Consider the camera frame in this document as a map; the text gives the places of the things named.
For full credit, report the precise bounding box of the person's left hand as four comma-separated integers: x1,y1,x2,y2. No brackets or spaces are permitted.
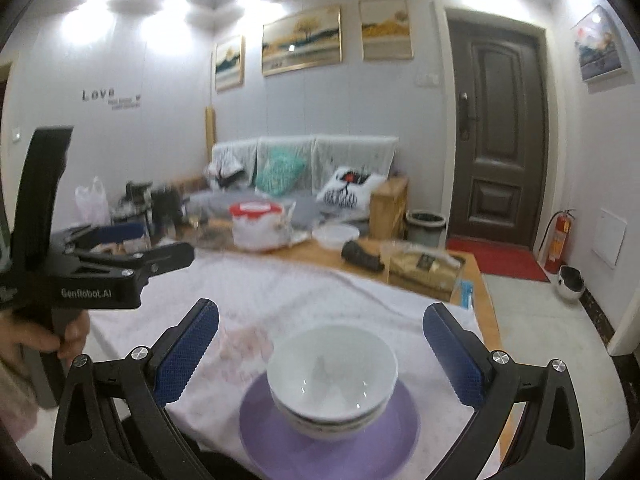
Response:
0,310,92,376

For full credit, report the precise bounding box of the dark tabletop clutter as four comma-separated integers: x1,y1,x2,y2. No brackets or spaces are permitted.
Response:
112,180,187,241

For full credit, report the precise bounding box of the grey trash bin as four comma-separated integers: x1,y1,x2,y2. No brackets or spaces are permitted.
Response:
405,210,447,248

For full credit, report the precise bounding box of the red doormat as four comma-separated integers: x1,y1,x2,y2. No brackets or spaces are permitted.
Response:
446,237,551,283

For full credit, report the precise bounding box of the white wall panel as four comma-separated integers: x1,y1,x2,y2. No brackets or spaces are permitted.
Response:
592,208,628,271

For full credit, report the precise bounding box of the white framed wall picture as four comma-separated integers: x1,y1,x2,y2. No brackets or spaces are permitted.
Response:
572,6,631,83

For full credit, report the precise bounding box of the white cushion black tree print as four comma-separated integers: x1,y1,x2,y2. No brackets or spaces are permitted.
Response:
317,166,386,211

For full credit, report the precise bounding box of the translucent white takeaway container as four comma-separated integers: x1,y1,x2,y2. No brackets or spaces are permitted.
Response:
312,224,361,251

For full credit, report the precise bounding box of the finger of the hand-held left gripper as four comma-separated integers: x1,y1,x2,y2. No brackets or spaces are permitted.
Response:
52,223,146,252
75,241,195,279

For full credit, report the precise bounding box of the medium white bowl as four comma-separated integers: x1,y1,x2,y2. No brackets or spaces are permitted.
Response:
272,394,393,425

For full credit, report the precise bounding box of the red fire extinguisher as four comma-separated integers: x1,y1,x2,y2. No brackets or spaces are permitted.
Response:
539,208,577,275

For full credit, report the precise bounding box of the medium framed golden painting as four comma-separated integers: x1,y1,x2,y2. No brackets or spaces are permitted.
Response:
359,0,414,61

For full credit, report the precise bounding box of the pink cartoon printed tablecloth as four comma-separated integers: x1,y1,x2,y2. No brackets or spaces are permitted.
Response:
85,247,503,480

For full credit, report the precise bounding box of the upright wooden board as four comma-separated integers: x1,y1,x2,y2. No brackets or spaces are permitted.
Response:
204,106,218,171

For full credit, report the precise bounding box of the dark grey door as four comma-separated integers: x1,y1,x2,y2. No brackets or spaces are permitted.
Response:
445,7,546,251

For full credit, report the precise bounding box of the person's left forearm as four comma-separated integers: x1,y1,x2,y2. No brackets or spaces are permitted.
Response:
0,357,41,443

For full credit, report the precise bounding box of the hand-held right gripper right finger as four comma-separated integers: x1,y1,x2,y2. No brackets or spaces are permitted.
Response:
422,302,586,480

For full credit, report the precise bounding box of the black rolled bundle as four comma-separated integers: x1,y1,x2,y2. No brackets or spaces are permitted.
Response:
341,240,386,273

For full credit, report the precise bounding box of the small framed landscape painting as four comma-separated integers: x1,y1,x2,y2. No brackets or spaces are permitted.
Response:
215,35,246,92

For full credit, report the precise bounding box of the wide framed tree painting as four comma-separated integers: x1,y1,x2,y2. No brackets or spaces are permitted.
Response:
261,5,343,77

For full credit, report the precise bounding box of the white helmet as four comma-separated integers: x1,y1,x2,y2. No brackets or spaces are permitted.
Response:
556,265,587,301

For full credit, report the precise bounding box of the wall lettering decal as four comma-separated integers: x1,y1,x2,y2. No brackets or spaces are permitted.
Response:
81,87,143,111

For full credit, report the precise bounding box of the large cream-white bowl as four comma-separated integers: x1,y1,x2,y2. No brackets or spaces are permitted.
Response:
266,325,399,413

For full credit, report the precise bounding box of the teal patterned cushion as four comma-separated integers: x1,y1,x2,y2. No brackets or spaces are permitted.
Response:
255,152,307,198

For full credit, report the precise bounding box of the gold tissue pack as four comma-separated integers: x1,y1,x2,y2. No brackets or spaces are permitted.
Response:
382,240,468,298

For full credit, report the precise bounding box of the white plastic bag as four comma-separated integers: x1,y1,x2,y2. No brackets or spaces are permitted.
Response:
75,176,111,226

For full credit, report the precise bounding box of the small tree print cushion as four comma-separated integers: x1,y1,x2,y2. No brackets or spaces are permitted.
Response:
210,157,246,191

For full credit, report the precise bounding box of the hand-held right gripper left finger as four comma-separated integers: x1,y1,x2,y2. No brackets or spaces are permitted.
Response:
51,298,221,480

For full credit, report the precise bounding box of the clear plastic bag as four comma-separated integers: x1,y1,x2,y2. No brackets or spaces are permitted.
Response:
231,202,297,252

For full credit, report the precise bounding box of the wooden side cabinet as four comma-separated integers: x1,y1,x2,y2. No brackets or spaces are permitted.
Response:
369,176,408,241

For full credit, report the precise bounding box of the grey covered sofa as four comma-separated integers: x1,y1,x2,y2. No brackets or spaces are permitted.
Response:
185,134,401,231

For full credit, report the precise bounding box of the red-lidded plastic container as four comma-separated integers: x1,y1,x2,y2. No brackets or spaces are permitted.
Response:
230,201,286,248

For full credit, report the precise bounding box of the purple plate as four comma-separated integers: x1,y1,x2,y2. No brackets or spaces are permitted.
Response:
239,372,420,480

